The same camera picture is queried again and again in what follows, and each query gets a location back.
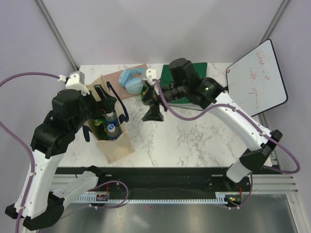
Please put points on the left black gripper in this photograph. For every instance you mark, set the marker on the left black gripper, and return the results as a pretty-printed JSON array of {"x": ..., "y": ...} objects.
[{"x": 106, "y": 105}]

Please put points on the green glass bottle in bag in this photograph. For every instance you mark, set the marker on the green glass bottle in bag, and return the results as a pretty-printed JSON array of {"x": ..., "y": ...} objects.
[{"x": 98, "y": 125}]

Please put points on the blue cap water bottle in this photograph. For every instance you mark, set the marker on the blue cap water bottle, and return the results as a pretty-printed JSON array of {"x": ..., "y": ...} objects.
[
  {"x": 111, "y": 118},
  {"x": 113, "y": 132}
]

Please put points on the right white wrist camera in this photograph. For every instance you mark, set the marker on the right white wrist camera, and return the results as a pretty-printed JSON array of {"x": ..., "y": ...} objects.
[{"x": 149, "y": 76}]

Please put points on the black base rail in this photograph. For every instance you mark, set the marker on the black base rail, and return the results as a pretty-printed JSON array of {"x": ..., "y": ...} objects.
[{"x": 166, "y": 183}]

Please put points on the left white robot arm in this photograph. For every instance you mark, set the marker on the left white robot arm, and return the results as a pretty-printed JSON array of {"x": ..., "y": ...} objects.
[{"x": 37, "y": 204}]

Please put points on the beige canvas tote bag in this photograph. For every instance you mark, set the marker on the beige canvas tote bag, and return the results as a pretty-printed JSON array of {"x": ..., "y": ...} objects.
[{"x": 116, "y": 148}]

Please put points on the green glass bottle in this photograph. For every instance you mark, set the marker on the green glass bottle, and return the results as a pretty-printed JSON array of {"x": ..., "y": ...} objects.
[
  {"x": 98, "y": 125},
  {"x": 146, "y": 94}
]

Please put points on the small whiteboard with writing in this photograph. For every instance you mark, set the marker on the small whiteboard with writing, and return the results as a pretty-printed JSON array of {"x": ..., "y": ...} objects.
[{"x": 255, "y": 81}]

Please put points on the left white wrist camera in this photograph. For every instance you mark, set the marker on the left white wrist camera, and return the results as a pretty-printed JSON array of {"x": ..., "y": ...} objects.
[{"x": 76, "y": 81}]

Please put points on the white cable duct strip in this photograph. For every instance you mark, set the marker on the white cable duct strip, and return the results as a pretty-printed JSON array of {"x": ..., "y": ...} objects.
[{"x": 94, "y": 198}]

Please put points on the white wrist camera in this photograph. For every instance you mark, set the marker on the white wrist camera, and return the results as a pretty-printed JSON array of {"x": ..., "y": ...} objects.
[
  {"x": 76, "y": 81},
  {"x": 149, "y": 76}
]

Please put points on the brown cardboard sheet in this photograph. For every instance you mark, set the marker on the brown cardboard sheet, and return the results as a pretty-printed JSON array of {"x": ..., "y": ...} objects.
[{"x": 113, "y": 78}]

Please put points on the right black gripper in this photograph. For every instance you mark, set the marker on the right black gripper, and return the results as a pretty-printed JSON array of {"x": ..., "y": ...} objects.
[{"x": 153, "y": 114}]

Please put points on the light blue headphones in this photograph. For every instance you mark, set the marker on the light blue headphones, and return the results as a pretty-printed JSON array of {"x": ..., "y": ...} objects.
[{"x": 131, "y": 80}]

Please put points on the blue cap water bottle front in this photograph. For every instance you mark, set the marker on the blue cap water bottle front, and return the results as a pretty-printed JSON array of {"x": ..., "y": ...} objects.
[{"x": 113, "y": 132}]

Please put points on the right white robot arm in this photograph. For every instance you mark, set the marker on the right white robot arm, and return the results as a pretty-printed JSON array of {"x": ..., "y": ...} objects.
[{"x": 213, "y": 98}]

